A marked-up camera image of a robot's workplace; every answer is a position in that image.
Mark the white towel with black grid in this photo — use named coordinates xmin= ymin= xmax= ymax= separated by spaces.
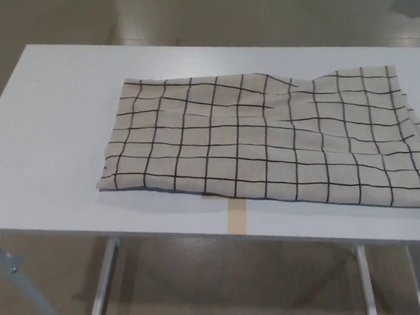
xmin=90 ymin=60 xmax=420 ymax=230

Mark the beige masking tape strip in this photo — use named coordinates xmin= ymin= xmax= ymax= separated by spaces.
xmin=226 ymin=197 xmax=251 ymax=237

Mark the white metal table leg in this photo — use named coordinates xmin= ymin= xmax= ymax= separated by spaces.
xmin=82 ymin=237 xmax=125 ymax=315
xmin=355 ymin=244 xmax=379 ymax=315
xmin=404 ymin=244 xmax=420 ymax=315

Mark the grey metal frame bar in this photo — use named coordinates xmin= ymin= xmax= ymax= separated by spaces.
xmin=0 ymin=228 xmax=76 ymax=315

